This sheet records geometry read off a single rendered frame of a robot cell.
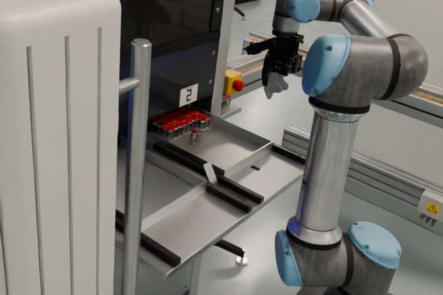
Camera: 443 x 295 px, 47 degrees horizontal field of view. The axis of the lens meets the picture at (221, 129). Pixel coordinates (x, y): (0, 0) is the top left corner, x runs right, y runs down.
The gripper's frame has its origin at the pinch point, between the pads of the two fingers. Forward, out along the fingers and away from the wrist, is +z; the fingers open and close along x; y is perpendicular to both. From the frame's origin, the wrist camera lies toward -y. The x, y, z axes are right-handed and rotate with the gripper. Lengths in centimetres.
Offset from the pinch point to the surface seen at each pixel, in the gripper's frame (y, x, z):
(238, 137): -11.1, 5.0, 21.0
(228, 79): -24.9, 14.7, 6.9
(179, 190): -3.6, -32.4, 21.6
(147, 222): 2, -50, 20
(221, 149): -10.0, -5.8, 21.2
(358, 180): 7, 87, 64
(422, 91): 23, 86, 13
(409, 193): 30, 87, 60
